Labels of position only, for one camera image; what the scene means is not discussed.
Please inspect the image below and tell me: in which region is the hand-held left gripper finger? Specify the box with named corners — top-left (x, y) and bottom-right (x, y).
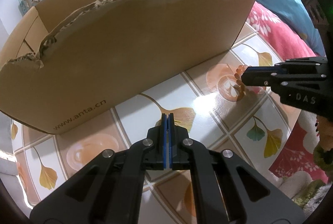
top-left (169, 113), bottom-right (305, 224)
top-left (29, 113), bottom-right (169, 224)

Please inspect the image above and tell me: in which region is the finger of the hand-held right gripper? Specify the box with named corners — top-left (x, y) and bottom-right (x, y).
top-left (246, 57), bottom-right (328, 76)
top-left (241, 74), bottom-right (327, 94)

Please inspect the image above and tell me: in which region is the orange bead bracelet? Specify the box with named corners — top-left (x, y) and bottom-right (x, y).
top-left (234, 64), bottom-right (266, 98)

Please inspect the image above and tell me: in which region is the torn brown cardboard box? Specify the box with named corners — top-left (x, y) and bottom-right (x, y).
top-left (0, 0), bottom-right (261, 135)

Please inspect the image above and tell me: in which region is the pink floral blanket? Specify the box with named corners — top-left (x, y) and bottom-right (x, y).
top-left (245, 2), bottom-right (329, 184)

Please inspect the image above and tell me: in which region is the leaf and tile print table mat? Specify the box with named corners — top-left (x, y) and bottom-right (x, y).
top-left (12, 22), bottom-right (293, 210)

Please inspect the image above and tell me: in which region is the teal pillow with pink dot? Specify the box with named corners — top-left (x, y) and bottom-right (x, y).
top-left (242, 0), bottom-right (326, 57)

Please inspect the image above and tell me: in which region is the green fluffy cloth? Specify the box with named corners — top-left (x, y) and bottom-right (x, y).
top-left (312, 112), bottom-right (333, 170)

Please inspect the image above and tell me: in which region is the white fluffy cloth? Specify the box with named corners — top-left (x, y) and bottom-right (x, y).
top-left (273, 169), bottom-right (326, 204)

